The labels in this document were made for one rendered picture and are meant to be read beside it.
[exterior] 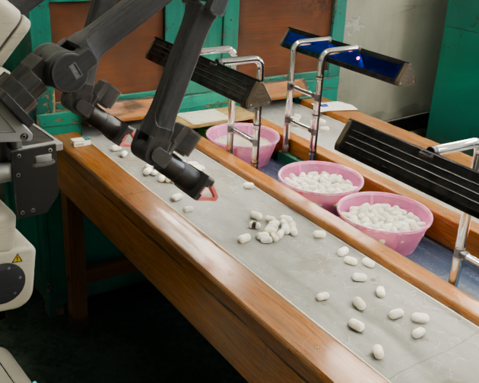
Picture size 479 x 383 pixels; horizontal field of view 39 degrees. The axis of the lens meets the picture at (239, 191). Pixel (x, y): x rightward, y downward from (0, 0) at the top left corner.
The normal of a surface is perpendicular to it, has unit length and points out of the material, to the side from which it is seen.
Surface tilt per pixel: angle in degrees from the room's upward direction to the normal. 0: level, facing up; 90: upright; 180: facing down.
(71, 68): 91
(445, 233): 90
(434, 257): 0
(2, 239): 90
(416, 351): 0
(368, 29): 90
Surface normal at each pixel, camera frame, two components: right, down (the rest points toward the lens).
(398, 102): 0.62, 0.33
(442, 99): -0.79, 0.22
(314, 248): 0.05, -0.91
